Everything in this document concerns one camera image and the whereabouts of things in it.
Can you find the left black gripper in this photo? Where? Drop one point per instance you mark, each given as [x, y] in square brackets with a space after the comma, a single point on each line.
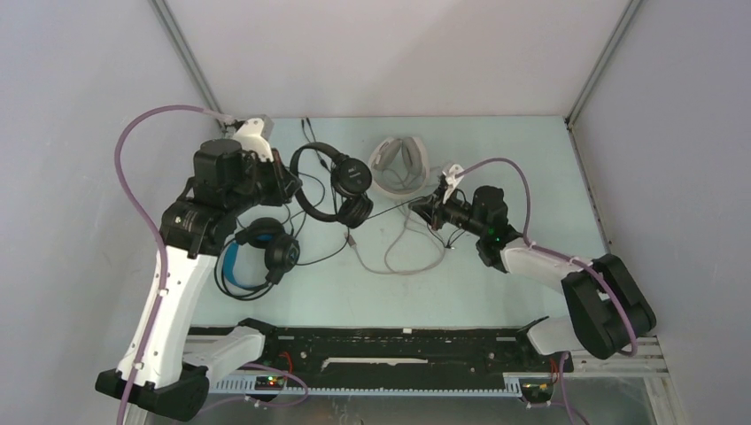
[285, 183]

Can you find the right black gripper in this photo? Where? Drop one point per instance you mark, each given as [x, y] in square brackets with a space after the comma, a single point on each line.
[427, 209]

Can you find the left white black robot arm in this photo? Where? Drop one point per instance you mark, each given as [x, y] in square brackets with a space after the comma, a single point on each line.
[156, 374]

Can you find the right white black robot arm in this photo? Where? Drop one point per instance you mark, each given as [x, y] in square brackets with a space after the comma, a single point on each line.
[606, 308]

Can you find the white headphones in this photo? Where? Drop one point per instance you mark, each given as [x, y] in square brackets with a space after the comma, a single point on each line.
[400, 167]

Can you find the black blue headphones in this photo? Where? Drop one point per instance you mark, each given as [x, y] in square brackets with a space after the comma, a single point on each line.
[281, 254]

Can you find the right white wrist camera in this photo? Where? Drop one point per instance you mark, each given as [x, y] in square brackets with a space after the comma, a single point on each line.
[450, 180]

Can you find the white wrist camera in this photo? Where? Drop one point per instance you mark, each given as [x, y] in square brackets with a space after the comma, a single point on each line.
[450, 180]
[254, 134]

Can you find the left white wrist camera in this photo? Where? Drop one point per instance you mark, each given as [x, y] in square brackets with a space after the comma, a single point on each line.
[254, 134]

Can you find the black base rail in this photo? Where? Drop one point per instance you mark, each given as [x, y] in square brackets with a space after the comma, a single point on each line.
[391, 359]

